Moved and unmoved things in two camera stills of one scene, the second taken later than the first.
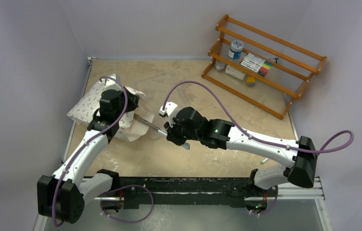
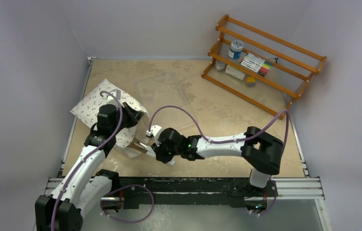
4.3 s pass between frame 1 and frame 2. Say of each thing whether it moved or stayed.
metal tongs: moved
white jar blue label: stayed
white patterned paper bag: moved
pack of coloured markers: stayed
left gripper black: moved
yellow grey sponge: stayed
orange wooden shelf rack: stayed
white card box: stayed
